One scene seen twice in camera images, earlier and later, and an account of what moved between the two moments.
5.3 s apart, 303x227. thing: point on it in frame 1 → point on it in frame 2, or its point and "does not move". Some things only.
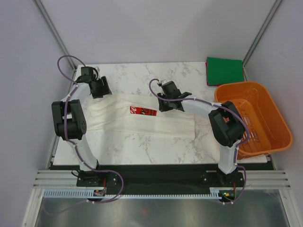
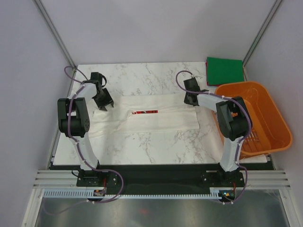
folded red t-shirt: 208,82 does not move
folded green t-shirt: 221,71 does not move
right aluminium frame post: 274,7 does not move
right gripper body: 165,105 → 187,100
